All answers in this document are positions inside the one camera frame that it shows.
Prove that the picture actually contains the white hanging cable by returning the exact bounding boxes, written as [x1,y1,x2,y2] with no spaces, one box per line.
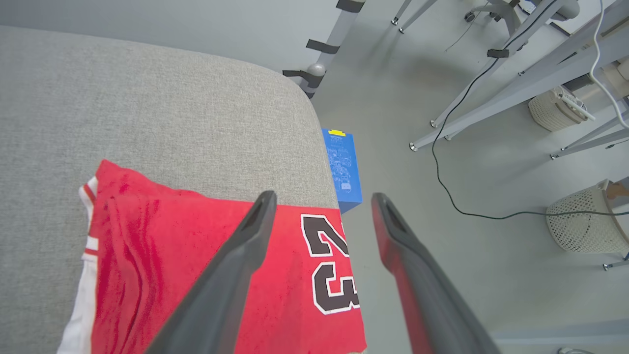
[589,0,629,129]

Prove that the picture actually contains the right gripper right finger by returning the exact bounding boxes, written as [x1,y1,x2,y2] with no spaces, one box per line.
[371,193,502,354]

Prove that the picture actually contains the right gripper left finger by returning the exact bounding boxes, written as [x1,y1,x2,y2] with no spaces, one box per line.
[145,191,279,354]

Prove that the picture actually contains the grey metal table frame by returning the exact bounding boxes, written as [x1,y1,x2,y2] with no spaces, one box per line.
[409,0,629,161]

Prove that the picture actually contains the white wicker basket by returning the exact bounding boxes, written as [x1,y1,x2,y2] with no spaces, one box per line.
[528,86,596,133]
[545,179,629,254]

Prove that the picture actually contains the red white basketball jersey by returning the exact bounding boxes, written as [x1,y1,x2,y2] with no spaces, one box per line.
[57,159,367,354]

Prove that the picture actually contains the blue cardboard box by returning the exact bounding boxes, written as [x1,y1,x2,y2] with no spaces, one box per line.
[321,129,364,214]

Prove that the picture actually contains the grey fabric sofa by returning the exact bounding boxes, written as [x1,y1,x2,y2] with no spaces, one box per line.
[0,26,341,354]

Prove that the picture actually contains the black floor cable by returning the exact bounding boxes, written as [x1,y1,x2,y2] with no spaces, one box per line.
[431,0,629,220]

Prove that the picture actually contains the grey chair base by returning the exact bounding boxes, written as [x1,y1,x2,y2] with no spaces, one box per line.
[464,0,581,36]

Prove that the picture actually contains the grey metal table legs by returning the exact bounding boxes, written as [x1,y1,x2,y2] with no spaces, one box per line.
[391,0,439,34]

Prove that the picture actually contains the metal frame with black straps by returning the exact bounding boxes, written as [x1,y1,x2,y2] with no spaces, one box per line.
[282,0,367,99]

